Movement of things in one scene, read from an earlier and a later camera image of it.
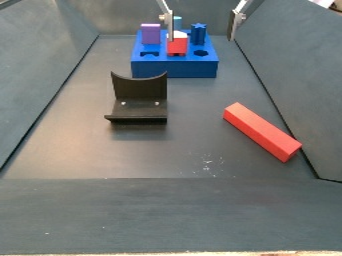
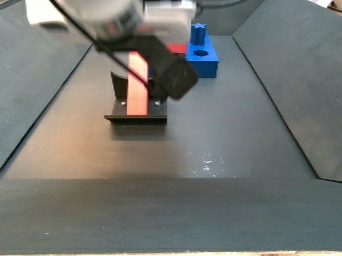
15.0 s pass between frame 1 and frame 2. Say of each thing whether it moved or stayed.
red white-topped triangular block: stayed
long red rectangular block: moved
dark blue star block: stayed
